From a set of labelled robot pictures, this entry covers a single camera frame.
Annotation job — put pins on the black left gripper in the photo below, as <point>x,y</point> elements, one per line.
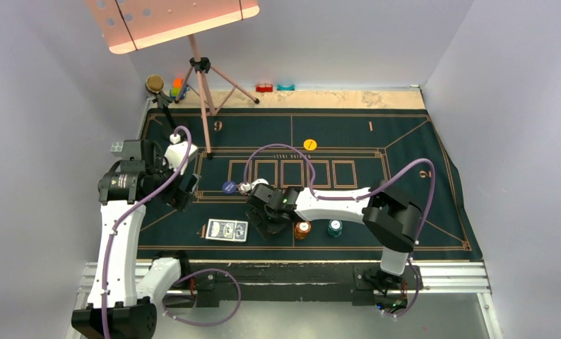
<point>179,198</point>

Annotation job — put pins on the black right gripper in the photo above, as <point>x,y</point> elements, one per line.
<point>258,216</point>

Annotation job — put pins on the white purple poker chip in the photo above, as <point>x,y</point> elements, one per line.
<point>244,188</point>

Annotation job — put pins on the orange chip stack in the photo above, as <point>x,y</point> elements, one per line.
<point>302,229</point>

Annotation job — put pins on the teal chip stack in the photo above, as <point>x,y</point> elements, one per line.
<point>335,228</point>

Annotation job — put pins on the yellow round button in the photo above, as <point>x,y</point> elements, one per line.
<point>310,144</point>

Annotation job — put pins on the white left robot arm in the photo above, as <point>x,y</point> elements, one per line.
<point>119,305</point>

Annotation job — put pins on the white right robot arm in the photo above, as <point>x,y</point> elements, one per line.
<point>386,211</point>

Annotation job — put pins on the blue playing card deck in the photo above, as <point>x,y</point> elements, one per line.
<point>227,230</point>

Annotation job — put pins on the blue round dealer button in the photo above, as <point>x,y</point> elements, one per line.
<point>229,187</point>

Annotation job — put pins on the grey lego brick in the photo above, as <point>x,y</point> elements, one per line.
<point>117,148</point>

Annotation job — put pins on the green poker table mat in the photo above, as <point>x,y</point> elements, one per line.
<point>356,147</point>

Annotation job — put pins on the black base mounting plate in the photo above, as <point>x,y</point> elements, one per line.
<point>360,282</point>

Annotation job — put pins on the orange green toy blocks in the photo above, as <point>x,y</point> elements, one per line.
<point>178,89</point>

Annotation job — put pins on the small microphone on stand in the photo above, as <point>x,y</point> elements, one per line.
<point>155,86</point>

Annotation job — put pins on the red toy block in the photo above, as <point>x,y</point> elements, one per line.
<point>264,87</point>

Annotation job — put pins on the cyan toy block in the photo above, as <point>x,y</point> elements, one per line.
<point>285,87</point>

